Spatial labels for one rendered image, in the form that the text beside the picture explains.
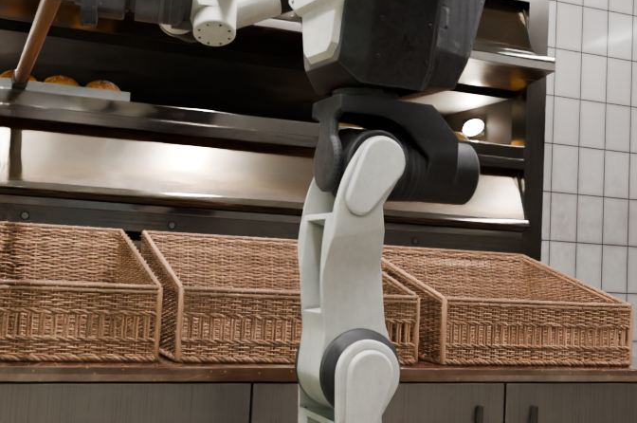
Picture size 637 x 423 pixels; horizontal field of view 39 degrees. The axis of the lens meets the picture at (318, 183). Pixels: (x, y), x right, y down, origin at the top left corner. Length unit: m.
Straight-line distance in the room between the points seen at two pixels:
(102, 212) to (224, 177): 0.33
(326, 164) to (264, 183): 0.90
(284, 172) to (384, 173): 0.99
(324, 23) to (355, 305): 0.48
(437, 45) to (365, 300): 0.45
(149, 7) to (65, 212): 1.02
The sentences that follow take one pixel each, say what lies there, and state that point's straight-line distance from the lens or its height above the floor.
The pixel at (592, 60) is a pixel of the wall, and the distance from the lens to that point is 3.03.
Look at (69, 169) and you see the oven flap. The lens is 2.32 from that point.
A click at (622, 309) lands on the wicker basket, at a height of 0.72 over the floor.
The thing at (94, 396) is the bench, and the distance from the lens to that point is 1.80.
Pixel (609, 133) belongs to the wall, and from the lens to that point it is 3.03.
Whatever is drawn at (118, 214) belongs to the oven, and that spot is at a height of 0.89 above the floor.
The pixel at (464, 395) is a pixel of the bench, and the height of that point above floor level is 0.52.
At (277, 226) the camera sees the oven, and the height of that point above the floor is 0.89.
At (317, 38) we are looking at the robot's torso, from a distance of 1.57.
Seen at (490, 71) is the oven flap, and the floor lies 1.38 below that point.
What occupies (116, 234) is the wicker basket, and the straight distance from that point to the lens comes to 2.30.
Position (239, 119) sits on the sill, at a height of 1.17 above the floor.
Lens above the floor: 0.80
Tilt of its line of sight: 5 degrees up
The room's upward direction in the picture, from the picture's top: 3 degrees clockwise
